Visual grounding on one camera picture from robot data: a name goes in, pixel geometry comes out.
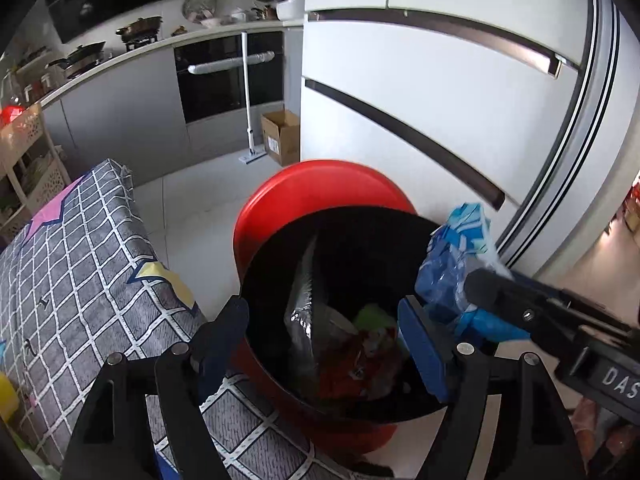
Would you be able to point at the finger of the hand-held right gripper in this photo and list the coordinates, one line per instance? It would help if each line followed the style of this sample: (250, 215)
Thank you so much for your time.
(575, 310)
(505, 295)

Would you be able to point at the red plastic stool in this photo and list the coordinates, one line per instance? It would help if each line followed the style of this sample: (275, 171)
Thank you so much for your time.
(320, 185)

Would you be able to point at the beige plastic trolley rack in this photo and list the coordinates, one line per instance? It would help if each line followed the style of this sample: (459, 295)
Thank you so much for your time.
(25, 135)

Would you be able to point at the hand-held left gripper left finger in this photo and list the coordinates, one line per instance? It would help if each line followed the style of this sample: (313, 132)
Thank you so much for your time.
(220, 340)

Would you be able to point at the black built-in oven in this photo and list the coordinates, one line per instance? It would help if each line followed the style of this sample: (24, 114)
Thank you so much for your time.
(220, 95)

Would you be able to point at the round metal steamer rack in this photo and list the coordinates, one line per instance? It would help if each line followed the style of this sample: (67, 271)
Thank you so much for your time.
(200, 6)

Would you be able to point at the white sliding door frame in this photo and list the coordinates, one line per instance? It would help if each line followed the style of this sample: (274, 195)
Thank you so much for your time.
(600, 110)

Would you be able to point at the red plastic bag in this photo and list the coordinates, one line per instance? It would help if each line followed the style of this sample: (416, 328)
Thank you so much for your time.
(350, 370)

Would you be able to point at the clear plastic bag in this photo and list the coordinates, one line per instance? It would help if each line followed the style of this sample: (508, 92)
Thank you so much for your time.
(305, 310)

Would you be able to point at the grey checked star tablecloth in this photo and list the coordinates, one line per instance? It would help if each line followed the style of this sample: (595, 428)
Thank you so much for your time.
(90, 270)

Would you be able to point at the cardboard box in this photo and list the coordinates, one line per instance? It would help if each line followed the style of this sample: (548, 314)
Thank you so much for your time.
(282, 135)

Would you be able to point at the white refrigerator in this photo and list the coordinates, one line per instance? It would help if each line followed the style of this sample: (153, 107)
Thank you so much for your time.
(425, 85)

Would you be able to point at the brown cooking pot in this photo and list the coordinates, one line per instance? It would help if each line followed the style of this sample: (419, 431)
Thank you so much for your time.
(140, 27)

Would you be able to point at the white mop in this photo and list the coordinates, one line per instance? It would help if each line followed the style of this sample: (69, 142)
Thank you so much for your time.
(246, 110)

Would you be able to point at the grey lower cabinets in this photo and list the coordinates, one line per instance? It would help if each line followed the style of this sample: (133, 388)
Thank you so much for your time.
(125, 120)

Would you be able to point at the blue plastic bag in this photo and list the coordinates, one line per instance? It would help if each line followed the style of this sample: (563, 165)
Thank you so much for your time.
(450, 270)

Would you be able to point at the person's right hand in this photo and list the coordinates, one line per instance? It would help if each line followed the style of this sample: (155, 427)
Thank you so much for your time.
(595, 430)

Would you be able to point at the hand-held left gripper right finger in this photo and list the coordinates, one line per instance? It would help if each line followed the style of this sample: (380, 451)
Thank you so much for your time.
(425, 350)

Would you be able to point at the black wok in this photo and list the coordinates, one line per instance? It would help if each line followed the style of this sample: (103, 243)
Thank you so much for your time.
(77, 57)

